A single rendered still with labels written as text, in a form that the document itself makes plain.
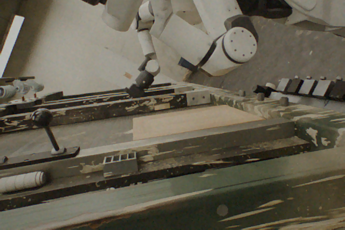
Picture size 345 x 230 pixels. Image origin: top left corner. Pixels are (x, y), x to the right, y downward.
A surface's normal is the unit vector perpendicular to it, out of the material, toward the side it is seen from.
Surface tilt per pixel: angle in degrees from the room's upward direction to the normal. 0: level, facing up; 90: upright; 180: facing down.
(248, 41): 90
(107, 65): 90
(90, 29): 90
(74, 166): 90
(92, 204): 57
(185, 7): 102
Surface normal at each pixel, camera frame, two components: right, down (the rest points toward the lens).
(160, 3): -0.18, 0.53
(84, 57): 0.11, 0.22
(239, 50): 0.30, -0.20
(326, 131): -0.98, 0.14
